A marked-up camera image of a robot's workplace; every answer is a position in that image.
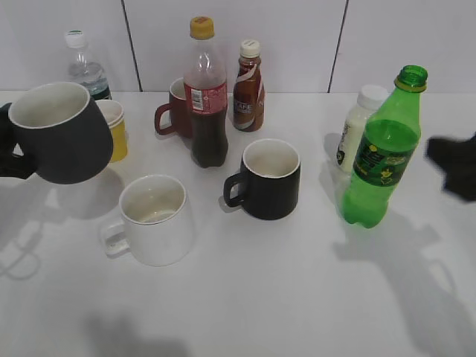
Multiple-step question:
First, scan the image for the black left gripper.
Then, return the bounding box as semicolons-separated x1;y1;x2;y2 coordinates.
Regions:
1;103;36;179

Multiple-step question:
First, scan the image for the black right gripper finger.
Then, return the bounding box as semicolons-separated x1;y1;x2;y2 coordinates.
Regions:
425;135;475;202

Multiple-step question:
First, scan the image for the gray ceramic mug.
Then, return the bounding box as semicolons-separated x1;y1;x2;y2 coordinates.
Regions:
8;82;113;184

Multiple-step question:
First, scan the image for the green sprite bottle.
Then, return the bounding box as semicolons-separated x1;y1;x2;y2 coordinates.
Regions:
340;65;428;228

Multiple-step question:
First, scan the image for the white milk bottle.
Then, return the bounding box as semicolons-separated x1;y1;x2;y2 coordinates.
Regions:
336;85;388;173

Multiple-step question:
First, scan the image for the clear water bottle green label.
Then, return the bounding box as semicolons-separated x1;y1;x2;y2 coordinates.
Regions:
64;30;112;100

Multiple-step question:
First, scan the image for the white ceramic mug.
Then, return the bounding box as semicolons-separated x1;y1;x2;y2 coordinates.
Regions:
99;174;196;266

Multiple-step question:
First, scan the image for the red ceramic mug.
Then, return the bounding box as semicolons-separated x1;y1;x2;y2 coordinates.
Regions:
154;77;193;139

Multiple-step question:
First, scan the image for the black ceramic mug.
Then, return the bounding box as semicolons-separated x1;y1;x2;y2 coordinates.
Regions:
223;138;301;220

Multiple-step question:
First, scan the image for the cola bottle red label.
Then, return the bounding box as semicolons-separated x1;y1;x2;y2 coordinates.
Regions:
184;16;228;168

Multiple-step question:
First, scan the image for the brown coffee drink bottle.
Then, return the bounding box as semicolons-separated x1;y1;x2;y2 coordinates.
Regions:
233;39;266;132

